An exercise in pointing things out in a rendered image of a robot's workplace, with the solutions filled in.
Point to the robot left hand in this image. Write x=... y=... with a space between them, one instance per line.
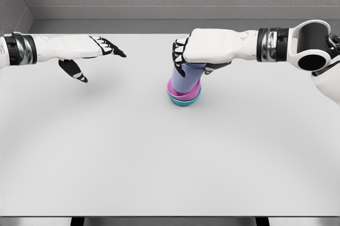
x=77 y=46

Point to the teal bowl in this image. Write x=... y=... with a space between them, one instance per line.
x=183 y=102

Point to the magenta bowl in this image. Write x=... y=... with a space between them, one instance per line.
x=183 y=93

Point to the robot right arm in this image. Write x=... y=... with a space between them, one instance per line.
x=295 y=48

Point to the lavender cup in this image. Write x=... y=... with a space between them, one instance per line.
x=187 y=77

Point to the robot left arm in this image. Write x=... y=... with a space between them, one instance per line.
x=25 y=49

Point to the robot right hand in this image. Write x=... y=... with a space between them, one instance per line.
x=207 y=45

